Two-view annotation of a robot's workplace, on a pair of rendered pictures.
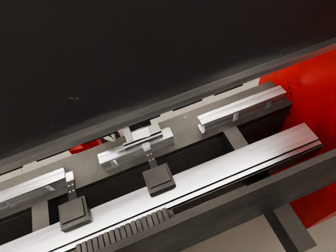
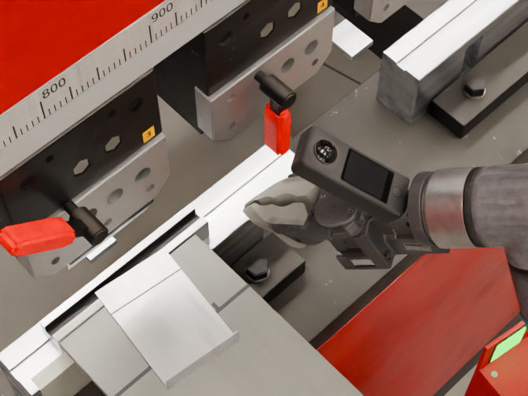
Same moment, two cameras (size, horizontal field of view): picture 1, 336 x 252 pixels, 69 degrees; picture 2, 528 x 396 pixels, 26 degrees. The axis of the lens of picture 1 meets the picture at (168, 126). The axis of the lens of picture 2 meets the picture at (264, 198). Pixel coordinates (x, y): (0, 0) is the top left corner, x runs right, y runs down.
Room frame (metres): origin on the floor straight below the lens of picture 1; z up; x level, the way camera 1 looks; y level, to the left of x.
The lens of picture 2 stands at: (1.20, -0.03, 2.04)
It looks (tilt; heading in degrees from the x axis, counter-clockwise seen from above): 59 degrees down; 148
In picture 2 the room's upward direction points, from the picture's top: straight up
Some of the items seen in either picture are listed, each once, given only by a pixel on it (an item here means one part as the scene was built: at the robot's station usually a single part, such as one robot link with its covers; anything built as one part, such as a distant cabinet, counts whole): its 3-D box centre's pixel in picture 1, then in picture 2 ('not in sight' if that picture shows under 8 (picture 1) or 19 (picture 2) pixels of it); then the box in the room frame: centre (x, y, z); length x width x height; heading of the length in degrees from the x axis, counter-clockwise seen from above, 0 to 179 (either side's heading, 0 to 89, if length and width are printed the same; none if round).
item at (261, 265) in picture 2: not in sight; (257, 268); (0.70, 0.27, 0.91); 0.03 x 0.03 x 0.02
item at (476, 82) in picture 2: not in sight; (474, 86); (0.62, 0.63, 0.91); 0.03 x 0.03 x 0.02
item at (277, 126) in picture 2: not in sight; (273, 114); (0.70, 0.29, 1.20); 0.04 x 0.02 x 0.10; 11
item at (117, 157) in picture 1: (137, 149); (164, 277); (0.66, 0.18, 0.92); 0.39 x 0.06 x 0.10; 101
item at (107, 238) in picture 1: (124, 233); not in sight; (0.24, 0.25, 1.02); 0.37 x 0.06 x 0.04; 101
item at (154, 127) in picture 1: (136, 116); (215, 376); (0.81, 0.16, 1.00); 0.26 x 0.18 x 0.01; 11
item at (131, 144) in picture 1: (143, 140); (127, 276); (0.67, 0.14, 0.98); 0.20 x 0.03 x 0.03; 101
